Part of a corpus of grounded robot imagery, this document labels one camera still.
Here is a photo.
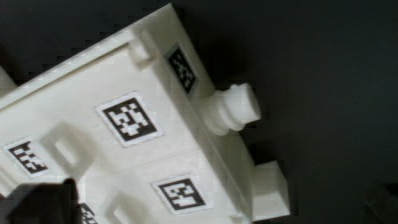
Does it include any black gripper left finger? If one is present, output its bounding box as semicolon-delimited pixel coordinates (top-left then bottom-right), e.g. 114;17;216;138
0;178;81;224

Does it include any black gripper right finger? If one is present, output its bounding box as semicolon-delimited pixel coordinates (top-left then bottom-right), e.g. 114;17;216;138
363;183;398;224

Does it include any white cabinet body box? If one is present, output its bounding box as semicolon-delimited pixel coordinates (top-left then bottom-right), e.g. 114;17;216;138
0;6;290;224

